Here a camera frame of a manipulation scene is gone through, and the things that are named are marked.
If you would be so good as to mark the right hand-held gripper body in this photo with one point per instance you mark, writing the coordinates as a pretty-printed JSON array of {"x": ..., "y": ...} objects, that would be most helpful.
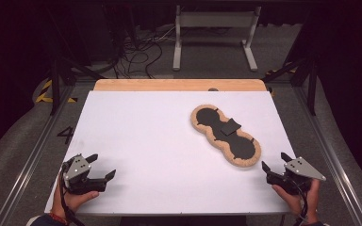
[{"x": 301, "y": 169}]

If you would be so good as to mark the white metal stand frame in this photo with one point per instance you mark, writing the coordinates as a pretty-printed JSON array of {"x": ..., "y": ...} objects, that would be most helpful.
[{"x": 213, "y": 19}]

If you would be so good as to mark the person's right hand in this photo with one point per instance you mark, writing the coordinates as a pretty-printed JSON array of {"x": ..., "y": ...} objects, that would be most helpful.
[{"x": 297, "y": 202}]

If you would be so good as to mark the yellow black floor tape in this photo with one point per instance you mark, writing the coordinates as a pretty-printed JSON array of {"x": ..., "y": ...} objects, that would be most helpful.
[
  {"x": 278, "y": 71},
  {"x": 45, "y": 100}
]

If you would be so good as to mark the aluminium floor rail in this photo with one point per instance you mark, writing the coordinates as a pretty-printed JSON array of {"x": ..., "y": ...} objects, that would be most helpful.
[
  {"x": 34, "y": 160},
  {"x": 330, "y": 157}
]

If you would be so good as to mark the white board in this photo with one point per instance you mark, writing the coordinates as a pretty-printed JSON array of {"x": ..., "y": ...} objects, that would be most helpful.
[{"x": 138, "y": 141}]

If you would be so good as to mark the wooden table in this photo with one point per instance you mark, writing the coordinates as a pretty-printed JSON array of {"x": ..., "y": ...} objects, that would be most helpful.
[{"x": 157, "y": 84}]

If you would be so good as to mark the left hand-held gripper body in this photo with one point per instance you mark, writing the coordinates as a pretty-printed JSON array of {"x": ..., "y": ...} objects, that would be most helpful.
[{"x": 77, "y": 168}]

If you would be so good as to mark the black metal stand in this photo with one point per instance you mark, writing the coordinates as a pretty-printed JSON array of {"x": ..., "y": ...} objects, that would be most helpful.
[
  {"x": 311, "y": 91},
  {"x": 55, "y": 88}
]

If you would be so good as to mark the person's left hand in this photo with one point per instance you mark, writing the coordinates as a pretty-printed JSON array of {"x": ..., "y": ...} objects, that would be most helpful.
[{"x": 75, "y": 201}]

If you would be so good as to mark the dark round table grommet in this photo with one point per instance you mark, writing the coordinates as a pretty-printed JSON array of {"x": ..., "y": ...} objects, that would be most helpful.
[{"x": 213, "y": 89}]

